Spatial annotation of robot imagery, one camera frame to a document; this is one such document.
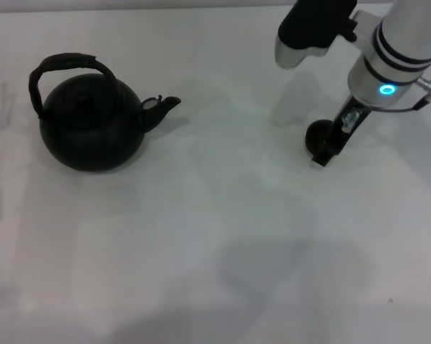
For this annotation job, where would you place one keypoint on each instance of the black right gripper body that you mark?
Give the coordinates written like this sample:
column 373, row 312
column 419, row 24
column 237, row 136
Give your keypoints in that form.
column 348, row 132

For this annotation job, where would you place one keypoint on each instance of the dark brown small teacup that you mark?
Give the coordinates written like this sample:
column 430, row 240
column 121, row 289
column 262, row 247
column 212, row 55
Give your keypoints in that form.
column 316, row 134

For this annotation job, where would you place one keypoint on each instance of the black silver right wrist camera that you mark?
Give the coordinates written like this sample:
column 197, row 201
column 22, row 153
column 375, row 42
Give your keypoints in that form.
column 308, row 25

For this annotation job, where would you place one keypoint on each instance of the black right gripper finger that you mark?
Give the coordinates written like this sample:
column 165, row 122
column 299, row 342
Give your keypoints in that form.
column 321, row 157

